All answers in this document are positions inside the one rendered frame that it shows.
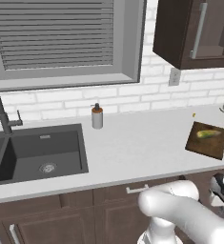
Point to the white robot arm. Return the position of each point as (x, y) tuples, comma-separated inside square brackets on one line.
[(180, 206)]

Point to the green yellow cucumber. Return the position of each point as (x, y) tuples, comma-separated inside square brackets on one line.
[(208, 133)]

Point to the dark grey sink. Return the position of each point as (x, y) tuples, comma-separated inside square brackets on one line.
[(37, 154)]

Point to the grey wall socket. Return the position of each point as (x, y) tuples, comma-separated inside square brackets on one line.
[(174, 77)]

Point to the dark grey tap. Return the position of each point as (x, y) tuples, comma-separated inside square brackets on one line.
[(2, 111)]

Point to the brown drawer front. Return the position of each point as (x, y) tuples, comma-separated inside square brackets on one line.
[(26, 208), (116, 192)]

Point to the grey soap dispenser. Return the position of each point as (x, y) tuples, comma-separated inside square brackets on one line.
[(97, 118)]

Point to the dark brown wall cupboard door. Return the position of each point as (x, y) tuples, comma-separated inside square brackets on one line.
[(196, 31)]

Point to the brown wooden cutting board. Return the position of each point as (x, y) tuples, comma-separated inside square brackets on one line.
[(206, 140)]

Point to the grey window with blinds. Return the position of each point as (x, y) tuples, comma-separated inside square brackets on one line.
[(62, 38)]

